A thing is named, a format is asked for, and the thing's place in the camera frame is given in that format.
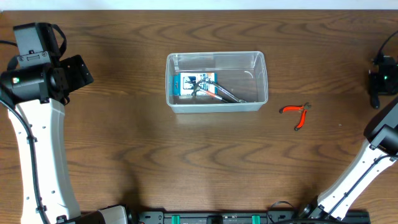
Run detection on yellow black screwdriver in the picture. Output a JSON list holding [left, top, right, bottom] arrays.
[[370, 95, 380, 110]]

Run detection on blue white screwdriver box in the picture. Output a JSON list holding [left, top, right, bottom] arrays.
[[172, 72, 217, 96]]

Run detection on silver ring wrench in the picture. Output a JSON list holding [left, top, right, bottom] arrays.
[[205, 78, 246, 103]]

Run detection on orange black pen tool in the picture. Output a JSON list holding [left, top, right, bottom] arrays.
[[191, 79, 231, 103]]

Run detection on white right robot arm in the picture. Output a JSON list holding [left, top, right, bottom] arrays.
[[300, 98, 397, 221]]

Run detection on clear plastic container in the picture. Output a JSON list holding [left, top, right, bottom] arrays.
[[165, 51, 268, 113]]

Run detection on red handled pliers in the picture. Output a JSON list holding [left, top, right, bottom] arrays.
[[279, 102, 312, 132]]

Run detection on black rail with green clips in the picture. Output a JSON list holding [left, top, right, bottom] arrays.
[[136, 210, 371, 224]]

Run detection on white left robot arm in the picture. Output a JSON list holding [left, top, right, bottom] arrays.
[[1, 55, 132, 223]]

